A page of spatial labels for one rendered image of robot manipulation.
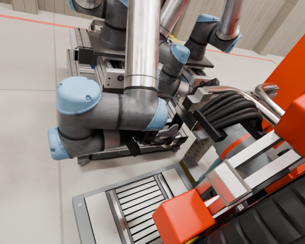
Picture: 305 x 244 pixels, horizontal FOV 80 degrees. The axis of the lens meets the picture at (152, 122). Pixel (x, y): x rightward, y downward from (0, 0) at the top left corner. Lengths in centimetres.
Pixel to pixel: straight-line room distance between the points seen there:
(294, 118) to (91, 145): 38
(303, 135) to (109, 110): 31
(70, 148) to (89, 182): 94
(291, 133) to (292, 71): 65
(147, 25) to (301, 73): 71
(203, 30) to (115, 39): 48
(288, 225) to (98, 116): 33
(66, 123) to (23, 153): 116
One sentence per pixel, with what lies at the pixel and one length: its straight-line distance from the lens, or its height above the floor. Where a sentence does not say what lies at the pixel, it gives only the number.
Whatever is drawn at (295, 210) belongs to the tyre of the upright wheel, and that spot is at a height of 104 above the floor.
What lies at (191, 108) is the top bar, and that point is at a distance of 48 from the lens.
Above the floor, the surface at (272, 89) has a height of 100.
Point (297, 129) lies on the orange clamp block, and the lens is 35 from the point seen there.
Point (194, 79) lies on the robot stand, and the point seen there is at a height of 76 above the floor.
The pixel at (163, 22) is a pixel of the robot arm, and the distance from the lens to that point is 78.
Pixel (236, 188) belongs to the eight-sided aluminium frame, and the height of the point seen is 97.
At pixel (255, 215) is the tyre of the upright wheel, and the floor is 99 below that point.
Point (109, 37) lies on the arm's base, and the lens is 96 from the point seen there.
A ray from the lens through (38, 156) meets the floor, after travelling 149.
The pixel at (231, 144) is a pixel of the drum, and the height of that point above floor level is 88.
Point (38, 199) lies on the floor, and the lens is 134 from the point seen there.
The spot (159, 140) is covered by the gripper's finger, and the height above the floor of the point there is 84.
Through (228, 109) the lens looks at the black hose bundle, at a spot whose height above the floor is 102.
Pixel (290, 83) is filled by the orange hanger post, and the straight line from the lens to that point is 99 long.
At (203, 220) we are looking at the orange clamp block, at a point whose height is 88.
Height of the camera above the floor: 122
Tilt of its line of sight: 41 degrees down
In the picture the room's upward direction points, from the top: 23 degrees clockwise
